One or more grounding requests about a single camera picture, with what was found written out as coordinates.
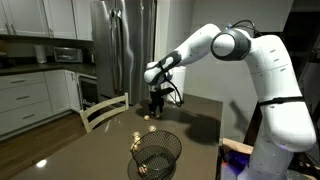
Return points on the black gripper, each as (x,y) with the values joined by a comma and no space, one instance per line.
(157,100)

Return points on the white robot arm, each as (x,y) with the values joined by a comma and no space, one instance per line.
(286,126)

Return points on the tan walnut on counter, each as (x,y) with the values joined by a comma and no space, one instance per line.
(146,117)

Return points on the tan walnut middle counter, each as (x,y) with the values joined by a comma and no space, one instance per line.
(152,128)

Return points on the tan walnut beside basket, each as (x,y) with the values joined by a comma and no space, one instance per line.
(135,147)

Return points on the tan walnut inside basket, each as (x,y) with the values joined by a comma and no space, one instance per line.
(143,169)

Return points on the white canister on counter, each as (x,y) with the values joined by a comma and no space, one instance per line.
(40,54)

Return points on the white paper towel roll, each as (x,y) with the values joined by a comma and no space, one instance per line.
(177,77)

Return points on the white wooden chair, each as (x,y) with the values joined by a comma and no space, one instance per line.
(94,115)

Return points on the black dishwasher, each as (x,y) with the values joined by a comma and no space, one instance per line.
(88,91)

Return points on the stainless steel refrigerator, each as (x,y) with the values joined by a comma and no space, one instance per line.
(123,33)

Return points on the silver toaster oven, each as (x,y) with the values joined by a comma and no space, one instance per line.
(68,55)

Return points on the white lower cabinets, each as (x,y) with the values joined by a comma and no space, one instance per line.
(27,99)

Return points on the white cabinets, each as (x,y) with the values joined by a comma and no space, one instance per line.
(27,99)
(60,19)

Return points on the white upper cabinets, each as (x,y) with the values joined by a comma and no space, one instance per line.
(60,19)

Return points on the black wire mesh basket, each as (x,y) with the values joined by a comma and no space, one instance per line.
(159,151)

